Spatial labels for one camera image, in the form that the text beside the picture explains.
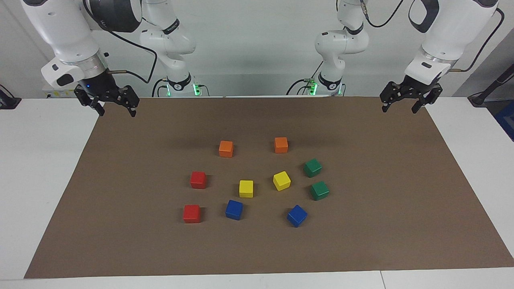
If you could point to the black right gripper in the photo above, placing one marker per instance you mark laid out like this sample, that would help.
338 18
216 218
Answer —
102 87

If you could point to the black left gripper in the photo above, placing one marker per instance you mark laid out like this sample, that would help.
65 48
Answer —
417 86

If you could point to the red wooden block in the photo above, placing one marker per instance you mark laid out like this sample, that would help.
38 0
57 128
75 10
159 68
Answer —
198 180
192 213

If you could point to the green wooden block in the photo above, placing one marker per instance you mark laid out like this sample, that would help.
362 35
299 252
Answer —
319 190
312 167

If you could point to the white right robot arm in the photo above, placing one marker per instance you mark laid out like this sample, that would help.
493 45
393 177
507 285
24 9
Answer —
60 28

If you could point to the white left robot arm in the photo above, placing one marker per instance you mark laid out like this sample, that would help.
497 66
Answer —
451 34

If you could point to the white power strip box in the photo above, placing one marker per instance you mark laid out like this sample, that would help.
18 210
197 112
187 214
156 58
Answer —
60 94

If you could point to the black stand with pole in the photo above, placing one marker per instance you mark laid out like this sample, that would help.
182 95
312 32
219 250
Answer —
488 91

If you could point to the blue crate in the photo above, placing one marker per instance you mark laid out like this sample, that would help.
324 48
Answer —
507 120

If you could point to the black desk device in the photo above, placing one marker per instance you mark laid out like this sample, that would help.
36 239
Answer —
8 101

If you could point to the orange wooden block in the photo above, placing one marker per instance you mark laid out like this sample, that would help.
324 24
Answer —
281 145
226 149

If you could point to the yellow wooden block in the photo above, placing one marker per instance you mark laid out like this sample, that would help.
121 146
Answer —
282 180
246 188

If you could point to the blue wooden block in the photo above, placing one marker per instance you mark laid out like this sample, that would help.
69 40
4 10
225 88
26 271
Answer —
234 209
296 215

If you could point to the brown table mat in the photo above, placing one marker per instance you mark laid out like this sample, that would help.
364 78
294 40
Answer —
257 249

